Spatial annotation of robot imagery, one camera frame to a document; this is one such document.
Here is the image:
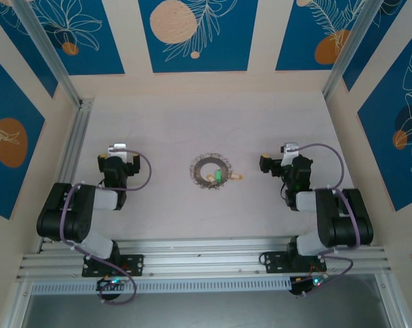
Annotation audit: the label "metal disc keyring with rings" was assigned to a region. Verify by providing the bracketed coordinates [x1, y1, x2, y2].
[188, 152, 234, 189]

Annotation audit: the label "right electronics board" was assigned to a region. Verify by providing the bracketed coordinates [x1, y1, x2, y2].
[290, 275, 329, 297]

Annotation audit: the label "electronics board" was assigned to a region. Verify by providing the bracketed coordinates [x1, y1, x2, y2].
[290, 275, 329, 297]
[96, 276, 128, 292]

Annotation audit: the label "left electronics board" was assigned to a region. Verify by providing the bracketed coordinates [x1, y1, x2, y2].
[96, 276, 128, 292]

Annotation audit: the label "grey metal sheet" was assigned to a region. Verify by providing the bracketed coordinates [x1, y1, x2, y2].
[20, 275, 391, 328]

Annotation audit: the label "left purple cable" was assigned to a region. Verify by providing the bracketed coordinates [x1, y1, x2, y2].
[60, 148, 154, 305]

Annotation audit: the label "purple cable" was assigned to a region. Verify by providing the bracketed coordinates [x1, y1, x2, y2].
[296, 143, 362, 298]
[60, 148, 154, 305]

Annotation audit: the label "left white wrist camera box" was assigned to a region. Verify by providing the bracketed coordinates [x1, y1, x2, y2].
[107, 143, 131, 164]

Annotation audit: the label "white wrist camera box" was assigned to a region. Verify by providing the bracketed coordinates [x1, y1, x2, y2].
[281, 142, 301, 164]
[107, 143, 131, 164]

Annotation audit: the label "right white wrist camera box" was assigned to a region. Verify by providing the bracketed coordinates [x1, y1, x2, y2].
[281, 142, 301, 164]

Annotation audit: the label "aluminium side rail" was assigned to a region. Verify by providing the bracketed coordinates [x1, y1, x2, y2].
[38, 97, 94, 254]

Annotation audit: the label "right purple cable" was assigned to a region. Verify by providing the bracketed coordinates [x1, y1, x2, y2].
[296, 143, 362, 298]

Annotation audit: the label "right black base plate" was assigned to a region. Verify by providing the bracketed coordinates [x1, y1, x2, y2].
[262, 251, 327, 274]

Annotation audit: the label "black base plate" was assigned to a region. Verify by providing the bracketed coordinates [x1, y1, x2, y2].
[81, 254, 145, 277]
[262, 251, 327, 274]

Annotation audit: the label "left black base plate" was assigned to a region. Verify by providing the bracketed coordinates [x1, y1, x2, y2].
[81, 254, 145, 277]

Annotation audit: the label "aluminium frame rail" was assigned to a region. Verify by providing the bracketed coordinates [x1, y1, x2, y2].
[16, 237, 394, 281]

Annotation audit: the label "left aluminium upright post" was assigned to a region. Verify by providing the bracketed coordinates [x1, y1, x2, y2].
[10, 0, 83, 107]

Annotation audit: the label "aluminium upright post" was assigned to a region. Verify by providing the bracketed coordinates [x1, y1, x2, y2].
[321, 0, 376, 100]
[10, 0, 83, 107]

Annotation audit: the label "right aluminium upright post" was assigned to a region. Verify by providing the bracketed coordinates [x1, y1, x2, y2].
[321, 0, 376, 100]

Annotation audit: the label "white slotted cable duct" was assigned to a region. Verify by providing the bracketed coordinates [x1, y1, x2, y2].
[29, 277, 294, 295]

